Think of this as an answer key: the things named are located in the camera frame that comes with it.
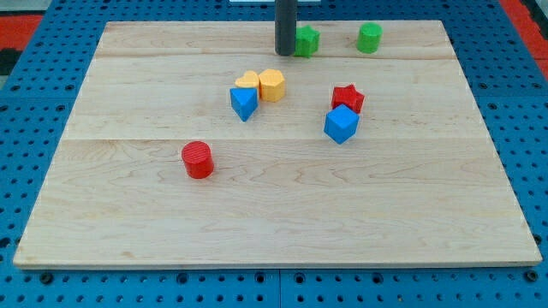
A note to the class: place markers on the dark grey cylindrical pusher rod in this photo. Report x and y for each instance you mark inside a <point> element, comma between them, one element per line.
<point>285,27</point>

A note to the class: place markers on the green star block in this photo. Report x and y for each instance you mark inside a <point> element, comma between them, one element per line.
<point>306,41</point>

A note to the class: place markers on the red star block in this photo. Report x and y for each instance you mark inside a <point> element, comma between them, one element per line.
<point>348,96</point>

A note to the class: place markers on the yellow hexagon block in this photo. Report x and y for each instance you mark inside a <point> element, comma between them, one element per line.
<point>272,85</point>

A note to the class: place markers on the yellow heart block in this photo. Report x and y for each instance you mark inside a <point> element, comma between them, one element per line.
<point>250,79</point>

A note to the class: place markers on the green cylinder block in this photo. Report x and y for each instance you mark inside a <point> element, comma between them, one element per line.
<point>369,36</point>

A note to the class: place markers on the blue triangle block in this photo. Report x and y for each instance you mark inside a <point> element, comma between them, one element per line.
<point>244,101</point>

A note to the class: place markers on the blue cube block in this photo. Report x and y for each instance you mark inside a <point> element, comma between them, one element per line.
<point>341,123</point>

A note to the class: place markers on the light wooden board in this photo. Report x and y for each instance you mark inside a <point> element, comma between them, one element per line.
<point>419,184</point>

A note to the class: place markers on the red cylinder block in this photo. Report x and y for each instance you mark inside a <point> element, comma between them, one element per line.
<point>197,159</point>

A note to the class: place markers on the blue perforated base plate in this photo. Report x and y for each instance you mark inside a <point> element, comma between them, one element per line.
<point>36,98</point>

